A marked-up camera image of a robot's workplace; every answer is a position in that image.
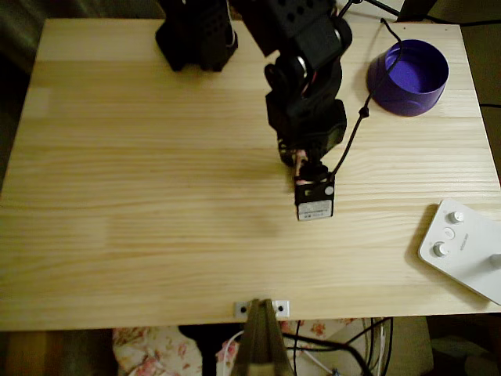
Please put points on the candy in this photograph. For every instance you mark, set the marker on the candy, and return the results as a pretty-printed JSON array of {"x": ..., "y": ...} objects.
[{"x": 300, "y": 157}]

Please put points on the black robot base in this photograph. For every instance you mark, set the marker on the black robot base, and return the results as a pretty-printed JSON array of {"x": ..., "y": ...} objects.
[{"x": 195, "y": 39}]

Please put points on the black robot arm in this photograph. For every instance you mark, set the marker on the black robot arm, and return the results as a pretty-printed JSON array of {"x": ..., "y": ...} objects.
[{"x": 297, "y": 27}]

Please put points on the purple bowl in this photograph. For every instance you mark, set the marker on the purple bowl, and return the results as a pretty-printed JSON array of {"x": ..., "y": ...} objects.
[{"x": 415, "y": 98}]

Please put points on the white lamp base with knobs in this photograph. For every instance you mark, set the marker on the white lamp base with knobs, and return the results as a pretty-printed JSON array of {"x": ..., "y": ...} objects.
[{"x": 469, "y": 266}]

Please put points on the floral fabric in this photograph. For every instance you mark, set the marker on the floral fabric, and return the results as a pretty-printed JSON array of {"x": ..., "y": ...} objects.
[{"x": 148, "y": 348}]

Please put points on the white mounting bracket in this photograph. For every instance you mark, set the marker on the white mounting bracket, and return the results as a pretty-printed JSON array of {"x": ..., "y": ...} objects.
[{"x": 238, "y": 307}]

